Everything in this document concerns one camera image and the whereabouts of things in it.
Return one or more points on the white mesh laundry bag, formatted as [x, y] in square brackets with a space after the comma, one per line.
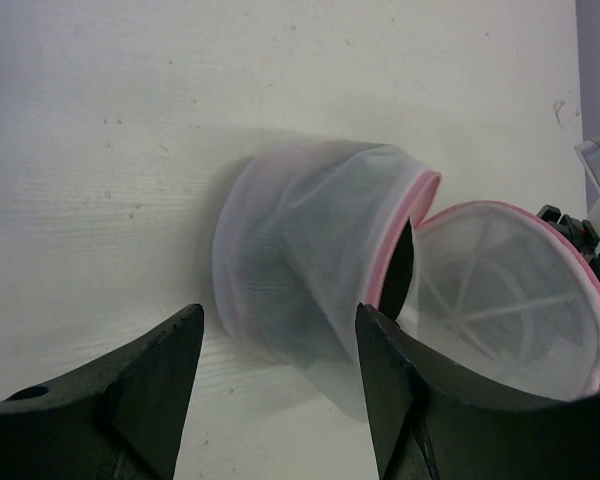
[309, 232]

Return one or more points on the black bra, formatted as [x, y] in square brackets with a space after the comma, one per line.
[398, 276]

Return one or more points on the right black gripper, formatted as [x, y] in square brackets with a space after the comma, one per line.
[580, 233]

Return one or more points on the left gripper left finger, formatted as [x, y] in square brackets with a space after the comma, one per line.
[120, 416]

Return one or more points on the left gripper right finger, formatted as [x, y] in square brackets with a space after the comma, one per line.
[431, 418]

